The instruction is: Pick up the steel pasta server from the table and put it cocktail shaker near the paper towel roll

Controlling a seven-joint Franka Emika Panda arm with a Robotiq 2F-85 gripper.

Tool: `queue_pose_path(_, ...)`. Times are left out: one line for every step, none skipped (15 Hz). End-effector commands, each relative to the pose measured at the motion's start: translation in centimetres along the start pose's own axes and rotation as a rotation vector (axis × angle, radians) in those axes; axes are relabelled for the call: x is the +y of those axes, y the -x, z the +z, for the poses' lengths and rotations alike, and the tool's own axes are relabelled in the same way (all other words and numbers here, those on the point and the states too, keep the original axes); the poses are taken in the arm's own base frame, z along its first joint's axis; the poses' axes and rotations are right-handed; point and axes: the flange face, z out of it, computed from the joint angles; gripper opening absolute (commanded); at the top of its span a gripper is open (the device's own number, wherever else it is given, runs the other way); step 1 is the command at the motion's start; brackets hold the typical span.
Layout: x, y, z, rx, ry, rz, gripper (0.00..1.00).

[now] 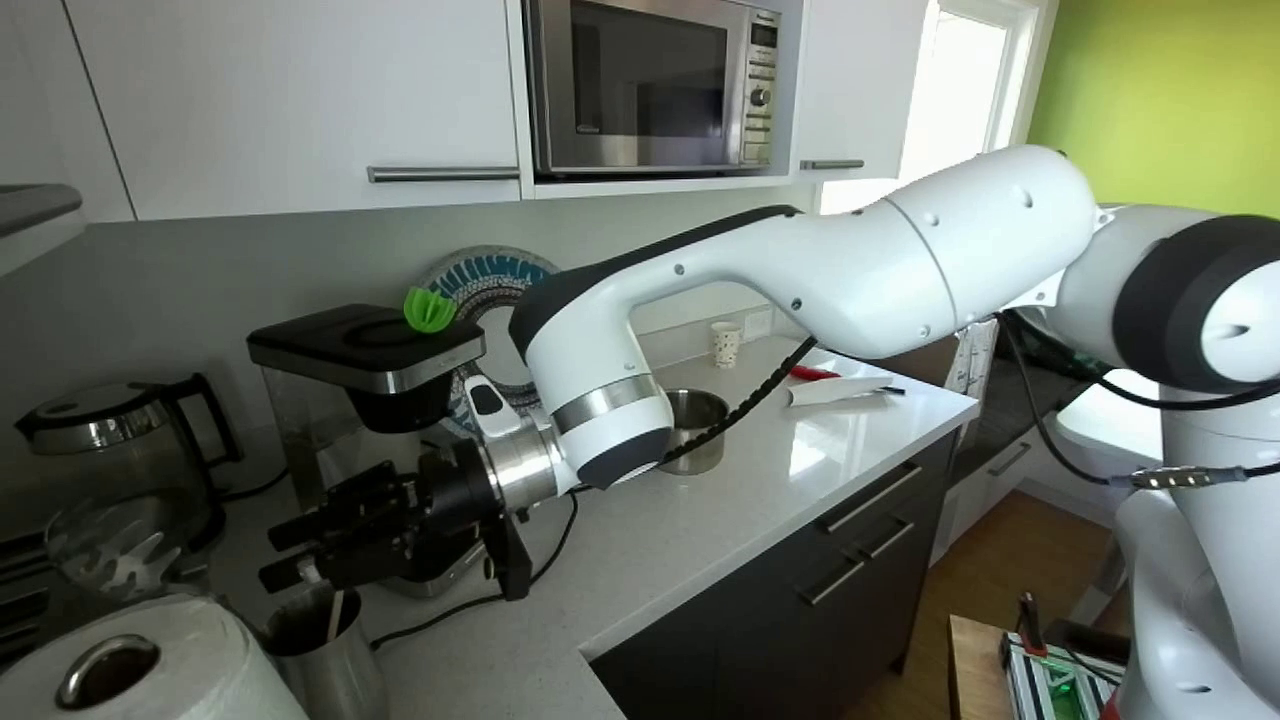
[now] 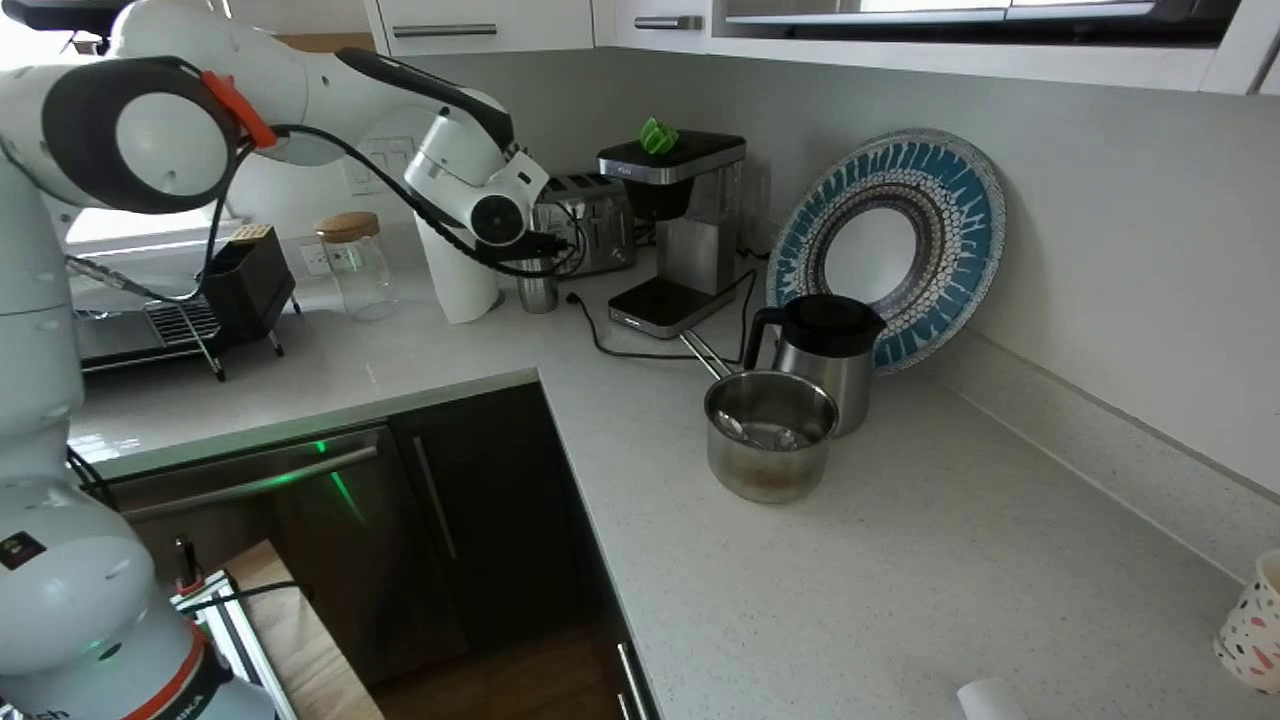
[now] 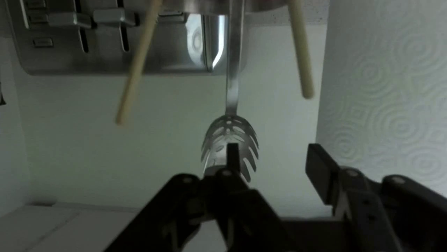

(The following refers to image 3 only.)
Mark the white cup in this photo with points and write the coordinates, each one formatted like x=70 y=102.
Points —
x=386 y=92

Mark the steel toaster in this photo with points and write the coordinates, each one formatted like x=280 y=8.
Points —
x=70 y=50

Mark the steel pasta server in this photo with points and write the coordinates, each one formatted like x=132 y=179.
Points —
x=232 y=130

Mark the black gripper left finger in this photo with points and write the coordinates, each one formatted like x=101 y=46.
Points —
x=232 y=210

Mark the wooden chopstick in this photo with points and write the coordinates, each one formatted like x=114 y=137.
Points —
x=302 y=50
x=137 y=70

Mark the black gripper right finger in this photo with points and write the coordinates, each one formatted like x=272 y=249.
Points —
x=372 y=214

